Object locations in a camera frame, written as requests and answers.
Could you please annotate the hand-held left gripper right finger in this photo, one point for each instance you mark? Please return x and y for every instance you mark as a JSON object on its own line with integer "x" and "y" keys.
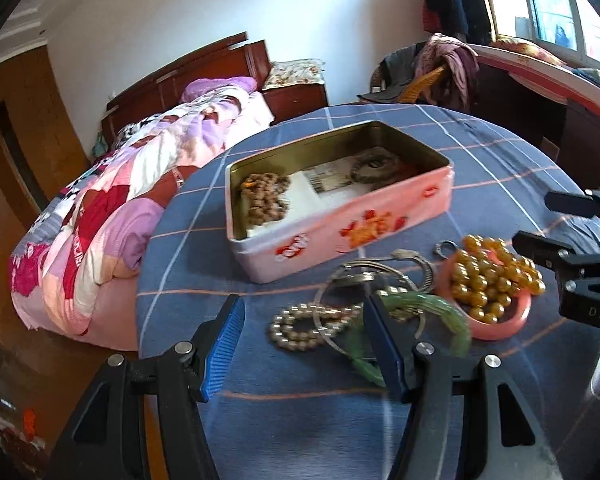
{"x": 383, "y": 345}

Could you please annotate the grey garment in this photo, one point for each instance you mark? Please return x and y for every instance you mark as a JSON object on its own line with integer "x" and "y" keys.
{"x": 397, "y": 67}

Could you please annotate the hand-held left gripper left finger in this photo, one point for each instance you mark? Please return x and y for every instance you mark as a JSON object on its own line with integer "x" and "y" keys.
{"x": 224, "y": 347}

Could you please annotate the pink bangle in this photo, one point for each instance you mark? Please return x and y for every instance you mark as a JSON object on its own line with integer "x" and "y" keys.
{"x": 500, "y": 327}

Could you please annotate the pink purple draped clothes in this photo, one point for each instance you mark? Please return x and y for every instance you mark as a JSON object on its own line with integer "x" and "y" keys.
{"x": 455, "y": 62}

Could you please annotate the window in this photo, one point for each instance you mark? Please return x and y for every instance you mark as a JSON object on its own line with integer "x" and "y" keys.
{"x": 550, "y": 5}

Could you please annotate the dark wooden desk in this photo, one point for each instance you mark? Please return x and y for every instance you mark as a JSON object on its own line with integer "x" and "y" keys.
{"x": 530, "y": 105}

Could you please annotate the wooden wardrobe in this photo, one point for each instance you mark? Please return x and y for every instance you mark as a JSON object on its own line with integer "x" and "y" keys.
{"x": 25, "y": 130}

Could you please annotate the green jade bangle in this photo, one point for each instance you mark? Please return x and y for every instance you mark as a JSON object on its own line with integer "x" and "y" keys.
{"x": 447, "y": 312}

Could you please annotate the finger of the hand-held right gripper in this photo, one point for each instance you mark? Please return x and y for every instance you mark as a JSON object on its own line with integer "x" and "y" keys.
{"x": 575, "y": 203}
{"x": 547, "y": 252}

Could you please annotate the printed paper card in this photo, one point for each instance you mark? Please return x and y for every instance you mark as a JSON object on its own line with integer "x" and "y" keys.
{"x": 330, "y": 176}

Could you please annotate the wooden bed headboard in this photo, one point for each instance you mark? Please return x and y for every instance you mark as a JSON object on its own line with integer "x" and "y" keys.
{"x": 180, "y": 75}

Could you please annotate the pink patchwork quilt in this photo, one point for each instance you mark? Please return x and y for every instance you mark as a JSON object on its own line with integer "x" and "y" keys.
{"x": 110, "y": 210}

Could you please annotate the pink floral tin box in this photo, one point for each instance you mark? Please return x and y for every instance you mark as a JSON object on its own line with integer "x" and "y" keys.
{"x": 330, "y": 230}

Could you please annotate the thin silver bangles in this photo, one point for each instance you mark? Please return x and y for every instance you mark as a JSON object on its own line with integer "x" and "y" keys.
{"x": 347, "y": 272}

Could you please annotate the pink bed sheet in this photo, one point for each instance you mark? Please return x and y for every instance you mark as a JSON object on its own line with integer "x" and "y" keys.
{"x": 115, "y": 327}

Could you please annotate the purple pillow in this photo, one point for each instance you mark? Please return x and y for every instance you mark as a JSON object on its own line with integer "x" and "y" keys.
{"x": 215, "y": 87}

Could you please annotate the wicker chair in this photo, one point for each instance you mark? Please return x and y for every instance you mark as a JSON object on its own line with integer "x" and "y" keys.
{"x": 420, "y": 87}

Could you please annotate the floral cloth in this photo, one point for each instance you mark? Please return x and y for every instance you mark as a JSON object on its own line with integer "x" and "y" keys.
{"x": 297, "y": 71}

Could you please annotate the wooden nightstand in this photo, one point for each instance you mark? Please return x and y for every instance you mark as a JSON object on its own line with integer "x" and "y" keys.
{"x": 297, "y": 100}

